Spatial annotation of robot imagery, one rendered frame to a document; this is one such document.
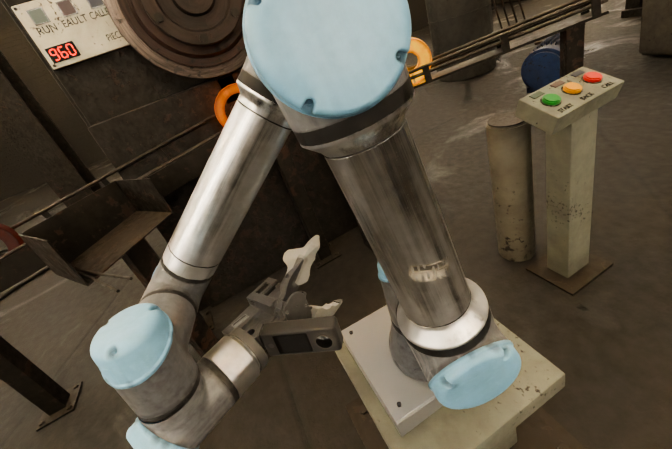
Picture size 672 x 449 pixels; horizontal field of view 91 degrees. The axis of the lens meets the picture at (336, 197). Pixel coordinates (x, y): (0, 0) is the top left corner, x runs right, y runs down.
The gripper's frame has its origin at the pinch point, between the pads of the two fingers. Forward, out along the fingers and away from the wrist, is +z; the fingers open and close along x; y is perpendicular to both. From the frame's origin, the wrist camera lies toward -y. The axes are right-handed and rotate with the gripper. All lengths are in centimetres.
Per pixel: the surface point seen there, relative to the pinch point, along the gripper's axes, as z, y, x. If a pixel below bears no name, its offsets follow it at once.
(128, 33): 20, 74, -56
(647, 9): 294, -54, 1
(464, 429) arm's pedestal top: -3.6, -21.3, 25.8
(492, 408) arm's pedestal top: 1.5, -24.4, 25.4
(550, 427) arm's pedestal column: 18, -30, 52
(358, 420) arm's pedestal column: 0, 11, 53
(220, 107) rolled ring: 36, 69, -28
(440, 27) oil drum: 311, 91, -24
